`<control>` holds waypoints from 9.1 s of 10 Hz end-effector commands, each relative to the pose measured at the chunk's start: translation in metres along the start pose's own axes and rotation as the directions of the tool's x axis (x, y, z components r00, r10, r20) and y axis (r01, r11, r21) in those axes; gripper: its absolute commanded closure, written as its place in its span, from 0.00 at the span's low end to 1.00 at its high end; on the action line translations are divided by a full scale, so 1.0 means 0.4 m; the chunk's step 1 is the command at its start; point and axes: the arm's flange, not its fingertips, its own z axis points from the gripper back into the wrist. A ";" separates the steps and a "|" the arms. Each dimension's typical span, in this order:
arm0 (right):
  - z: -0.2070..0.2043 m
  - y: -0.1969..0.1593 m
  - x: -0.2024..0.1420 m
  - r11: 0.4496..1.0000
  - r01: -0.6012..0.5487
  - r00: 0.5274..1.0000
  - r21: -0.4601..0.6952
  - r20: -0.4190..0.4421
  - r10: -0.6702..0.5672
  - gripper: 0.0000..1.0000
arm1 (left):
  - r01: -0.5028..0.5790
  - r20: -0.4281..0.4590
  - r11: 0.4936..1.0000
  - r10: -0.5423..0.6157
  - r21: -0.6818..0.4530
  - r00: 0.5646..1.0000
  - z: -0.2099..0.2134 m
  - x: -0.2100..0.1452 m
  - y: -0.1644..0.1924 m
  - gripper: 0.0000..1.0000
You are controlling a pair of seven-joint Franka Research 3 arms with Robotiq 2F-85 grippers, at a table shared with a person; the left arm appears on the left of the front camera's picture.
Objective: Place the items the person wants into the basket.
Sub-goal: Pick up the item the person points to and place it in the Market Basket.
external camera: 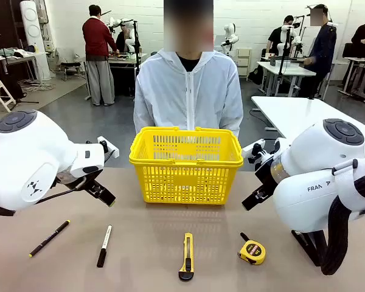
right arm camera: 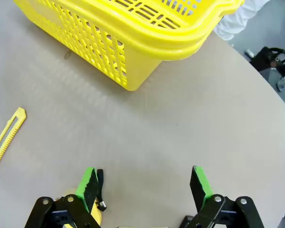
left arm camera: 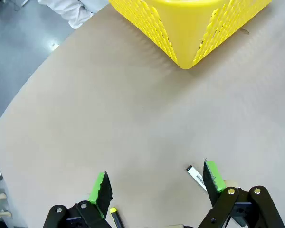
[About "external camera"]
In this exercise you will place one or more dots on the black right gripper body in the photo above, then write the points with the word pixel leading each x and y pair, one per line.
pixel 267 178

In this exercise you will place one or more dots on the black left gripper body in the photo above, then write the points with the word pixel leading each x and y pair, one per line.
pixel 89 179

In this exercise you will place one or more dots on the white marker with black cap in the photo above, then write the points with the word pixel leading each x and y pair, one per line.
pixel 105 243

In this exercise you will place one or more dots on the yellow utility knife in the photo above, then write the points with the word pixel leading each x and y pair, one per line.
pixel 187 255

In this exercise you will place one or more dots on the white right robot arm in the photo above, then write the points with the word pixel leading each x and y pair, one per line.
pixel 316 170

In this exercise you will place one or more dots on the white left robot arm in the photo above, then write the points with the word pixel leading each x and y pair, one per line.
pixel 24 158

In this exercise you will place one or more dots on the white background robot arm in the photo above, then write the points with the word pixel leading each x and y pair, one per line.
pixel 230 33
pixel 285 32
pixel 128 30

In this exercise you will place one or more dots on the yellow plastic shopping basket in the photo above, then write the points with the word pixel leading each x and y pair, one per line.
pixel 185 179

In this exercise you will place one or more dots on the person in white hooded jacket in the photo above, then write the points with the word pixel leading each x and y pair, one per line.
pixel 170 91

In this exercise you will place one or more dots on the person in red sweater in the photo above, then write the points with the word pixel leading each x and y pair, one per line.
pixel 97 39

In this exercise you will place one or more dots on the person in navy jacket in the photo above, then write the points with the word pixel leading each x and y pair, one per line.
pixel 322 48

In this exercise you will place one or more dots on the person in black t-shirt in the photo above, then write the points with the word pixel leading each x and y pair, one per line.
pixel 275 36

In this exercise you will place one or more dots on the yellow tape measure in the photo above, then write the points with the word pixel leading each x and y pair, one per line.
pixel 252 252

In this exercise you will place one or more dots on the large white table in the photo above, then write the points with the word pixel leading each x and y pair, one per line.
pixel 280 112

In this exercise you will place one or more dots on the thin black yellow-tipped pen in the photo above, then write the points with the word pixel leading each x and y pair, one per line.
pixel 48 239

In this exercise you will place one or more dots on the white background work table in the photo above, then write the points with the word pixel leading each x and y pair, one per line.
pixel 289 68

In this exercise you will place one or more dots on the clear plastic bin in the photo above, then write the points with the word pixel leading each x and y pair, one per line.
pixel 287 63

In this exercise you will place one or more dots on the small white shelf cart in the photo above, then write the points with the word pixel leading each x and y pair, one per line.
pixel 244 61

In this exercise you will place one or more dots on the black tripod pole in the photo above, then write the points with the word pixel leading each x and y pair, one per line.
pixel 137 61
pixel 283 57

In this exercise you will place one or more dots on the white wooden folding chair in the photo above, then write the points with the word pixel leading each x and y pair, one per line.
pixel 0 91

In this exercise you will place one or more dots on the cluttered grey side table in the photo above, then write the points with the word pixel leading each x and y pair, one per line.
pixel 15 59

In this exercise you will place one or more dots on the white tower air conditioner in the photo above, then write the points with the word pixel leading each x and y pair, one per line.
pixel 33 36

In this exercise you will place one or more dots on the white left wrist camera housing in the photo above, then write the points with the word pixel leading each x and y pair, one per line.
pixel 88 158

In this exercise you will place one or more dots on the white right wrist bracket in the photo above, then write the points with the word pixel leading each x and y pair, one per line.
pixel 251 149

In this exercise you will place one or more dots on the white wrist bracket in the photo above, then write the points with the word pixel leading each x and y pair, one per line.
pixel 109 147
pixel 251 149

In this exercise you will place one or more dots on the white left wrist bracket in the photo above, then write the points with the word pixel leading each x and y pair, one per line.
pixel 109 147

